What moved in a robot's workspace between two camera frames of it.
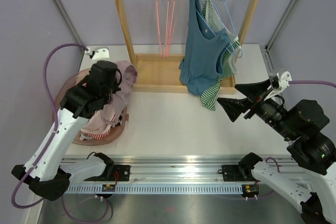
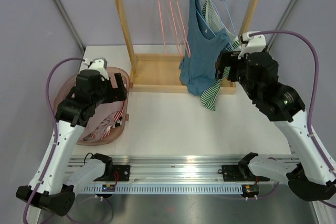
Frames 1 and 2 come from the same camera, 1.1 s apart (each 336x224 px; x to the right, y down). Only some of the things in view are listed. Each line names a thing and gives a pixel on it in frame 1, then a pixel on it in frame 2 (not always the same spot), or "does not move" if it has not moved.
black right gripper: (234, 107) to (229, 59)
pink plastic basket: (62, 89) does not move
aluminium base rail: (181, 169) does not move
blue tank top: (205, 43) does not move
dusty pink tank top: (128, 77) to (103, 118)
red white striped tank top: (99, 124) to (117, 116)
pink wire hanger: (173, 3) to (184, 31)
